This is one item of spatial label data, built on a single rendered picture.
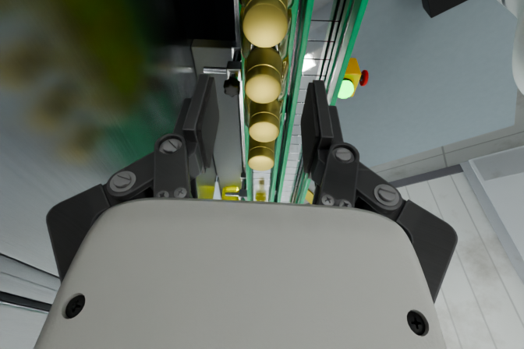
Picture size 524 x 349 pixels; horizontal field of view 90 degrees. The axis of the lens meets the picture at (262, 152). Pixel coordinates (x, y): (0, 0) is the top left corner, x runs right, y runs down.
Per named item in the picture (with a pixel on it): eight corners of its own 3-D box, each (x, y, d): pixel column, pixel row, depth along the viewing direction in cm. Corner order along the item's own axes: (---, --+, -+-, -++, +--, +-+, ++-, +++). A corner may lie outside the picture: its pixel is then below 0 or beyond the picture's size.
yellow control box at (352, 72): (328, 55, 66) (332, 72, 61) (358, 56, 66) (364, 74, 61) (322, 78, 71) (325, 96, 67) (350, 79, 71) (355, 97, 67)
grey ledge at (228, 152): (199, 22, 57) (188, 51, 50) (239, 24, 57) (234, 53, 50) (230, 212, 132) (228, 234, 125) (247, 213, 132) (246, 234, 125)
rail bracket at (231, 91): (209, 36, 50) (196, 79, 42) (245, 37, 50) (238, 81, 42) (211, 55, 53) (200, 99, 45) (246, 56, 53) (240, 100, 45)
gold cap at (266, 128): (249, 93, 30) (247, 120, 27) (281, 94, 30) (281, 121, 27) (250, 115, 33) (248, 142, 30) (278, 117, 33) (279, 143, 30)
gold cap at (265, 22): (245, -23, 21) (240, 0, 18) (289, -21, 21) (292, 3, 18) (246, 22, 23) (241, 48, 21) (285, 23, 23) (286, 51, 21)
